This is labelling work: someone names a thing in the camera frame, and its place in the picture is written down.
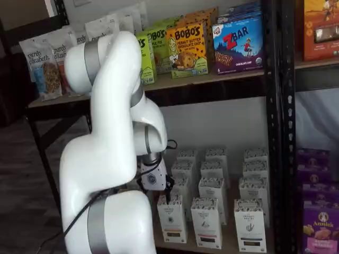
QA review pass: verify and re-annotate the white granola bag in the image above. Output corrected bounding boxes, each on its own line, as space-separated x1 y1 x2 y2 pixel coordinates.
116 9 136 39
131 1 148 34

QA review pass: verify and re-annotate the red purely elizabeth granola bag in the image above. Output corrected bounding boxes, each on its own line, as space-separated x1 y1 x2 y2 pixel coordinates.
84 14 121 42

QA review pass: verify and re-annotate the white box dark strip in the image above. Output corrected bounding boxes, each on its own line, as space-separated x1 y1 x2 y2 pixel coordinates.
243 147 269 164
238 176 270 228
242 160 269 180
233 198 267 253

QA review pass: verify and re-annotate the white teal plastic sheet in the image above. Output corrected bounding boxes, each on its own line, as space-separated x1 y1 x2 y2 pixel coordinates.
295 88 339 153

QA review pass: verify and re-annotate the blue Zbar box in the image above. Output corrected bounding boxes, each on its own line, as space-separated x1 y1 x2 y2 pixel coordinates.
211 14 265 76
225 2 262 14
217 9 263 24

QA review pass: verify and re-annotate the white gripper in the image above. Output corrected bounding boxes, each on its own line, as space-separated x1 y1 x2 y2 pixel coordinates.
140 158 175 206

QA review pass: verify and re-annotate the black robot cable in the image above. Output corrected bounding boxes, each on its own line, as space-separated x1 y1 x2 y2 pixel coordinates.
63 139 177 236

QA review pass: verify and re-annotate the purple Annie's box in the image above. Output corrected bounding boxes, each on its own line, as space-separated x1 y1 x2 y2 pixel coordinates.
296 148 331 170
297 164 334 186
302 200 339 254
301 182 339 206

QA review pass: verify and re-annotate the white box yellow strip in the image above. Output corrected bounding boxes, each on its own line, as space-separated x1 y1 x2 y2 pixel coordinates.
156 195 189 243
171 160 197 186
176 148 199 166

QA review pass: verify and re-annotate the orange Bobo's peanut butter box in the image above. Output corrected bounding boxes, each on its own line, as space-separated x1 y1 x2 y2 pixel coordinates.
184 6 220 64
165 22 209 79
174 13 215 72

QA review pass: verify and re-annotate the orange purely elizabeth granola bag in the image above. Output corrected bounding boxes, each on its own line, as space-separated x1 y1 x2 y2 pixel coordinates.
70 23 88 46
51 26 77 95

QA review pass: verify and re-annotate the white box pink strip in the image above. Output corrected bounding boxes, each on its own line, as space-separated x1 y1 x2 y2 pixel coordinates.
198 176 228 226
190 197 224 250
205 147 228 164
200 160 229 187

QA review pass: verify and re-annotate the orange snack box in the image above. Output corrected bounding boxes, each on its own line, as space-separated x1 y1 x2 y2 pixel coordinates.
303 0 339 62

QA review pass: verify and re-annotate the black metal shelf frame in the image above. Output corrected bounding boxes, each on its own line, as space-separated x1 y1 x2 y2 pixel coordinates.
280 0 339 254
25 0 282 254

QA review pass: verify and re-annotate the green Bobo's apple pie box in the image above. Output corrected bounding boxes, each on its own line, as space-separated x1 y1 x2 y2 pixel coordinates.
135 35 157 86
144 26 170 75
152 15 184 30

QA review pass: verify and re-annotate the dark brown furniture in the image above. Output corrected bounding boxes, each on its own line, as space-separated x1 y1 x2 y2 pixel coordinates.
0 51 38 128

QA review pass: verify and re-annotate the blue purely elizabeth granola bag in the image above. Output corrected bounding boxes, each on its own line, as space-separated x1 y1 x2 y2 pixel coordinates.
19 34 67 102

